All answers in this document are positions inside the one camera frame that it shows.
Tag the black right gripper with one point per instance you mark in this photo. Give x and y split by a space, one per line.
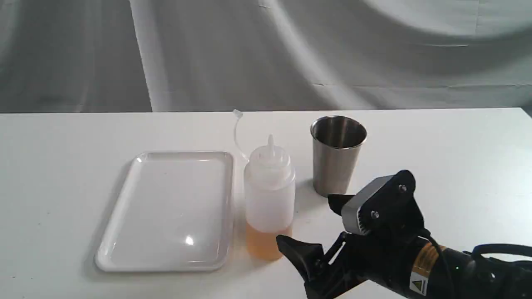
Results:
382 238

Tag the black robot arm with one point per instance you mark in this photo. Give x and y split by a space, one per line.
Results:
467 275

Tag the grey backdrop cloth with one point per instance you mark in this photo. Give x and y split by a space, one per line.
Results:
93 56

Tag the clear plastic squeeze bottle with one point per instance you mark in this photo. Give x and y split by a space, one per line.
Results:
269 196

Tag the white plastic tray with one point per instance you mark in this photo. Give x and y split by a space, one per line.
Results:
174 213

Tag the stainless steel cup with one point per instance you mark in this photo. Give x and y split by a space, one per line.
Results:
336 143

